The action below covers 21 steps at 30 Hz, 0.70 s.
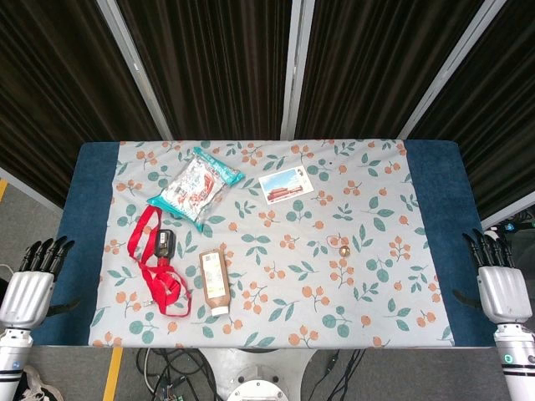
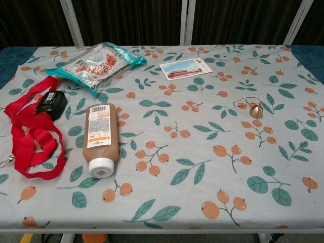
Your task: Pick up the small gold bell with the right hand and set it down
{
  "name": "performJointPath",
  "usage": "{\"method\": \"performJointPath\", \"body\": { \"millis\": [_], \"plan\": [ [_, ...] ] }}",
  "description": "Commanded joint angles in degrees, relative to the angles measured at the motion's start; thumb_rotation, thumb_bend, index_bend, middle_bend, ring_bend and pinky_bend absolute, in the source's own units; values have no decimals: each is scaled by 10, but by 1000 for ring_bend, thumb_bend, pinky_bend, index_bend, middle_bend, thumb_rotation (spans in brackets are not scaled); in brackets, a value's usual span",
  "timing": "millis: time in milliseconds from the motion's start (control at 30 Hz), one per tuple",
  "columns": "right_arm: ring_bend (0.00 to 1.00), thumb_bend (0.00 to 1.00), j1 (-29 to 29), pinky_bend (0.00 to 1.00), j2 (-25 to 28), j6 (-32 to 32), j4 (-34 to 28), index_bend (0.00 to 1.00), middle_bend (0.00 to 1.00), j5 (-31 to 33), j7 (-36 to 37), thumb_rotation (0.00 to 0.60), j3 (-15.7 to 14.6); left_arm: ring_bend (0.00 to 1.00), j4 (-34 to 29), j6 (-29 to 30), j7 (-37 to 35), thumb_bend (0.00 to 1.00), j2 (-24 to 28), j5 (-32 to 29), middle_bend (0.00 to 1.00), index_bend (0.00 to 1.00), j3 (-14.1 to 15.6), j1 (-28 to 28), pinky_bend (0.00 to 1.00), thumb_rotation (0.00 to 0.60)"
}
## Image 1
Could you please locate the postcard with red building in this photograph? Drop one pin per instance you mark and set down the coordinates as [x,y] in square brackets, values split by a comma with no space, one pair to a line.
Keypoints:
[286,186]

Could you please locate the teal white snack bag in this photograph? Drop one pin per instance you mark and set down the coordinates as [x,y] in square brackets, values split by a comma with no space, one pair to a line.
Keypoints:
[194,190]

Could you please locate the blue table cover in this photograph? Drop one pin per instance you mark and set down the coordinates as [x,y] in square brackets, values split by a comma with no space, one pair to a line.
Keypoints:
[443,200]

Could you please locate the black badge device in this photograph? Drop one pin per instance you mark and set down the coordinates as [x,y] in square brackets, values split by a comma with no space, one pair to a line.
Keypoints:
[164,244]

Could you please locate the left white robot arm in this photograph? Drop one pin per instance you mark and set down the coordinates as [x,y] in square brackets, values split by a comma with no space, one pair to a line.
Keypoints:
[12,359]

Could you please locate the dark brown curtain panel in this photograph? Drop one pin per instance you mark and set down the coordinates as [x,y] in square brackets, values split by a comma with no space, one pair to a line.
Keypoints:
[54,92]
[501,104]
[372,67]
[209,67]

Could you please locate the white sneaker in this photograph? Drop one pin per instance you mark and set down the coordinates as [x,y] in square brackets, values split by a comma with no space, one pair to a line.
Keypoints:
[42,386]

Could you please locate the floral patterned tablecloth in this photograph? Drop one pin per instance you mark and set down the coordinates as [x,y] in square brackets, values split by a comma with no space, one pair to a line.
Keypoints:
[292,292]

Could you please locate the grey metal frame post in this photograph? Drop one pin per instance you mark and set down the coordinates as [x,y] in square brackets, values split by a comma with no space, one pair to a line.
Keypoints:
[451,71]
[138,71]
[294,71]

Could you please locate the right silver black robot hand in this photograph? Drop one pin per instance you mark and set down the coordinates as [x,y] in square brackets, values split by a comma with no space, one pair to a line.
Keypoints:
[503,292]

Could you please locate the black equipment with teal lights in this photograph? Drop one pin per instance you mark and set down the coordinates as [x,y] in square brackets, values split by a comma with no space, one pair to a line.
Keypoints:
[518,234]

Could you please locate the brown squeeze bottle white cap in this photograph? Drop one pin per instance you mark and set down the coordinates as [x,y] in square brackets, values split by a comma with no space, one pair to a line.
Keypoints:
[214,280]

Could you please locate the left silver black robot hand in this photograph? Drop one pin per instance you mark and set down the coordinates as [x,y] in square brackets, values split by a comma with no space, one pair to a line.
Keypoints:
[25,294]

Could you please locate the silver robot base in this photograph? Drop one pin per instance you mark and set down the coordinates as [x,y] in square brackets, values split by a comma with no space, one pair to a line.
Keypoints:
[259,376]

